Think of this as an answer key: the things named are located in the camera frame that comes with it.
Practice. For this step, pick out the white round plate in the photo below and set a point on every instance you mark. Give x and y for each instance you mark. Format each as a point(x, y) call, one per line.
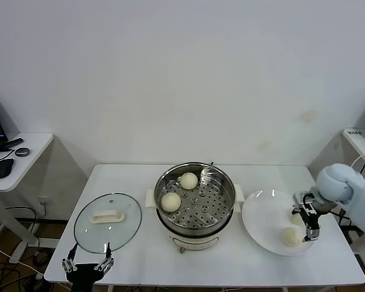
point(264, 219)

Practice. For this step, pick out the black computer mouse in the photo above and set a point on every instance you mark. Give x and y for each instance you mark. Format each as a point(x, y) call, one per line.
point(2, 168)

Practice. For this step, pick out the white wall socket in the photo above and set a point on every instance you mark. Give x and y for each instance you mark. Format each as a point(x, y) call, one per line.
point(44, 201)

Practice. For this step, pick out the stainless steel steamer pot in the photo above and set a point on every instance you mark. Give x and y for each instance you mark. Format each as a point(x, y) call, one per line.
point(225, 194)

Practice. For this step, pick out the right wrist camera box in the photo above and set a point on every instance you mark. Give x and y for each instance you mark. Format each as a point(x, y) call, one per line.
point(302, 199)

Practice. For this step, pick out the white steamed baozi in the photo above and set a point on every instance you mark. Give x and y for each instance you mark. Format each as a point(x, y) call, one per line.
point(170, 202)
point(188, 181)
point(290, 237)
point(295, 221)

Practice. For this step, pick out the white electric steamer pot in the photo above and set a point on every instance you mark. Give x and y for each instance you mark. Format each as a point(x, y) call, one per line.
point(194, 241)

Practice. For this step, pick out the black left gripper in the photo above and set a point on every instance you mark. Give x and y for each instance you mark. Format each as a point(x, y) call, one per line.
point(85, 275)

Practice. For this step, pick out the white side table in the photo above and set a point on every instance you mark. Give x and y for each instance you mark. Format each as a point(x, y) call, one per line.
point(24, 164)

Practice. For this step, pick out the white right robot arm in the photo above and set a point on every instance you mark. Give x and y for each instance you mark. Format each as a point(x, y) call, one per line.
point(334, 182)

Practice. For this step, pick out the white desk with label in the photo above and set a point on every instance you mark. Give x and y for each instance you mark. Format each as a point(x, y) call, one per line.
point(357, 143)

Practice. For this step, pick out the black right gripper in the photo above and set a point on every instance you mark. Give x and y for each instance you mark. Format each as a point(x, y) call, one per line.
point(311, 220)

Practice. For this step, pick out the black bar device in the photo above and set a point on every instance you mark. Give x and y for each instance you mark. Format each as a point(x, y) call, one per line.
point(13, 142)

